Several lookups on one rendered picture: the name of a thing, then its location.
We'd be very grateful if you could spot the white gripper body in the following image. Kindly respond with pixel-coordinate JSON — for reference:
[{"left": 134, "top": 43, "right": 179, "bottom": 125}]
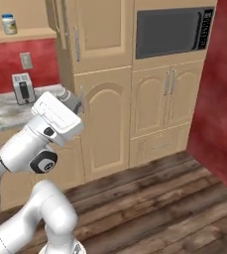
[{"left": 31, "top": 91, "right": 85, "bottom": 138}]

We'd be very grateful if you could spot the beige counter base cabinet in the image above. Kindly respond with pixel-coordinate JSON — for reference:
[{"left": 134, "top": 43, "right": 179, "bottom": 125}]
[{"left": 0, "top": 127, "right": 86, "bottom": 212}]

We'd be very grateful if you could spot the beige open cabinet door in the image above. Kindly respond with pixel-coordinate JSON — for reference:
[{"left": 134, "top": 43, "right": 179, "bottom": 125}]
[{"left": 45, "top": 0, "right": 69, "bottom": 52}]

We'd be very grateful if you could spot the white mayonnaise jar blue lid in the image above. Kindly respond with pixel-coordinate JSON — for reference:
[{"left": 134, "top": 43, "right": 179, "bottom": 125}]
[{"left": 1, "top": 13, "right": 19, "bottom": 36}]

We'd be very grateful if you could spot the beige cabinet above microwave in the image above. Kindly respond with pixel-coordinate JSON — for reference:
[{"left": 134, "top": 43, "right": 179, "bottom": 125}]
[{"left": 133, "top": 0, "right": 219, "bottom": 10}]

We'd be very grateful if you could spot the beige arched panel door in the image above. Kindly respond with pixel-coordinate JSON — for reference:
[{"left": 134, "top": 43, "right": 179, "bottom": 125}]
[{"left": 73, "top": 66, "right": 133, "bottom": 183}]

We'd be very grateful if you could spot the silver toaster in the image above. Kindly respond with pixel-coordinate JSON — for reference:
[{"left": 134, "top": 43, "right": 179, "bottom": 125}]
[{"left": 11, "top": 72, "right": 37, "bottom": 105}]

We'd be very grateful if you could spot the beige arched cupboard door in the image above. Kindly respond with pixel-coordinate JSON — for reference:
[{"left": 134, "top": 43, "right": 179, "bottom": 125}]
[
  {"left": 130, "top": 66, "right": 170, "bottom": 138},
  {"left": 167, "top": 61, "right": 204, "bottom": 129}
]

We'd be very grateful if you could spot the beige tall panel door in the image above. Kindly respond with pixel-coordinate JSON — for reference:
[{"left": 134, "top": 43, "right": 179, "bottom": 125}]
[{"left": 64, "top": 0, "right": 135, "bottom": 74}]

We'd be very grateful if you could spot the beige drawer front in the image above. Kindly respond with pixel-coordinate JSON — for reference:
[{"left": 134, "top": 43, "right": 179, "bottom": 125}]
[{"left": 129, "top": 122, "right": 192, "bottom": 168}]

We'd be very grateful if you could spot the black microwave oven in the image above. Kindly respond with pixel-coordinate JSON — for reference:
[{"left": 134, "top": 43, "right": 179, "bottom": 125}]
[{"left": 135, "top": 6, "right": 216, "bottom": 61}]

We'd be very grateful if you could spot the silver short door handle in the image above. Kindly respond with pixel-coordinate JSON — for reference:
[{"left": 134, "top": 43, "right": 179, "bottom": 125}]
[{"left": 78, "top": 85, "right": 86, "bottom": 115}]

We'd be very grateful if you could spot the grey wall outlet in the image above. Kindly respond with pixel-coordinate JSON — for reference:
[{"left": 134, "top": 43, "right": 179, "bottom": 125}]
[{"left": 19, "top": 52, "right": 34, "bottom": 70}]

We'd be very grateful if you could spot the silver long door handle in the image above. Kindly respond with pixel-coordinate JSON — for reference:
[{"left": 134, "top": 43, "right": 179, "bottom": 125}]
[{"left": 72, "top": 27, "right": 81, "bottom": 64}]

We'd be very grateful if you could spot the beige open wall cabinet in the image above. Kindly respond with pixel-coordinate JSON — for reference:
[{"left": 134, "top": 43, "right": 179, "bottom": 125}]
[{"left": 0, "top": 0, "right": 57, "bottom": 45}]

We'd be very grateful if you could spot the silver cupboard door handle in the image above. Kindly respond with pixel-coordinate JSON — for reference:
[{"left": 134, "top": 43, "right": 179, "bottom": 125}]
[
  {"left": 164, "top": 69, "right": 170, "bottom": 97},
  {"left": 170, "top": 68, "right": 177, "bottom": 96}
]

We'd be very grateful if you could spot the silver drawer handle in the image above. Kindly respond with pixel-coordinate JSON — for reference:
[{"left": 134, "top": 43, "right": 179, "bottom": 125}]
[{"left": 151, "top": 142, "right": 172, "bottom": 151}]

